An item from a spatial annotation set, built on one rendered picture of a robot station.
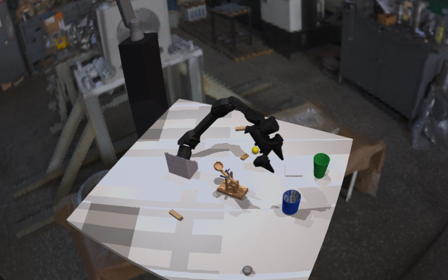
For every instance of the blue mug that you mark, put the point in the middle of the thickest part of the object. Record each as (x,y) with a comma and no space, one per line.
(290,203)

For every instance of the dark green cup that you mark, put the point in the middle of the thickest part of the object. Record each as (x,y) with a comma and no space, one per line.
(321,161)

